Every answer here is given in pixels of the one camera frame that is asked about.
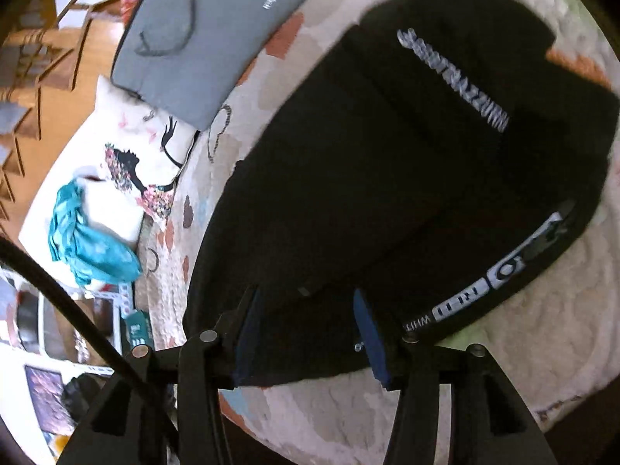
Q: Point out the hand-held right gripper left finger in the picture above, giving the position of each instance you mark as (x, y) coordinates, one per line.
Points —
(249, 334)

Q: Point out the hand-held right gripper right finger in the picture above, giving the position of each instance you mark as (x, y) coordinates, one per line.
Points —
(370, 339)

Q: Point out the black pants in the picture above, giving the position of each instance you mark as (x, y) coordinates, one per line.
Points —
(387, 179)

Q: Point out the heart-patterned quilt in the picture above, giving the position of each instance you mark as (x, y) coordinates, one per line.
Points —
(315, 421)

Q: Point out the green box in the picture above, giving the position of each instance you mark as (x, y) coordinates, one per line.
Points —
(138, 332)

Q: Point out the white perforated rack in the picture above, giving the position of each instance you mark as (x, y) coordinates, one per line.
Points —
(121, 295)

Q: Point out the teal star-print cloth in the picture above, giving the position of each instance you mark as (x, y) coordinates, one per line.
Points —
(97, 252)

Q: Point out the white pillow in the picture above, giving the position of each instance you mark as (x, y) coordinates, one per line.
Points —
(114, 213)

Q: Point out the dark framed picture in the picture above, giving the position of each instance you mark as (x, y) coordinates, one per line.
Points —
(44, 399)

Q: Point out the printed cream pillow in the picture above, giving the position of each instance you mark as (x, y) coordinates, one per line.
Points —
(140, 121)

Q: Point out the grey laptop bag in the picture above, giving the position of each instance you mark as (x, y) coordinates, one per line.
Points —
(208, 34)

